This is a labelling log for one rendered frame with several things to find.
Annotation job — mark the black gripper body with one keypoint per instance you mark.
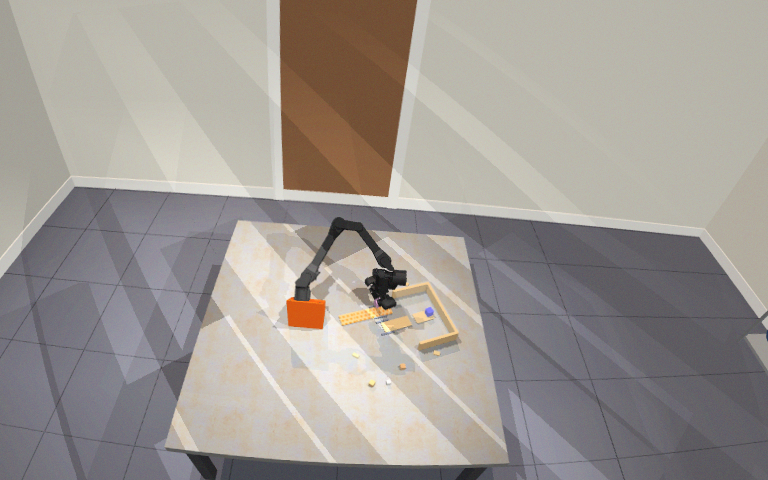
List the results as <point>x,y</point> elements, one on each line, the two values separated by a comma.
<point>387,302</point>

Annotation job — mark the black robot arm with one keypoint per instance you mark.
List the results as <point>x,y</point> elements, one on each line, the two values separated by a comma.
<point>302,290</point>

